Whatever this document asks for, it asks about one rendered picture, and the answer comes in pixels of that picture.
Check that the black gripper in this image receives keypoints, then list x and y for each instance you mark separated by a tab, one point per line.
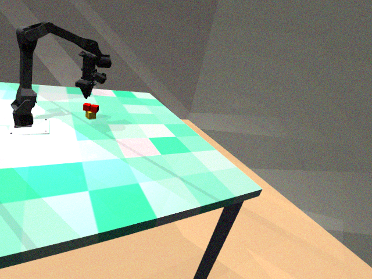
86	85

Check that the yellow cube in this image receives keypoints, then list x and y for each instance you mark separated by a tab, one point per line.
90	115

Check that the red cube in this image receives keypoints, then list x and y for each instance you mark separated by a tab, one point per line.
94	108
87	107

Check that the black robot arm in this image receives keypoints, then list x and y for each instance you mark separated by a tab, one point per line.
27	37

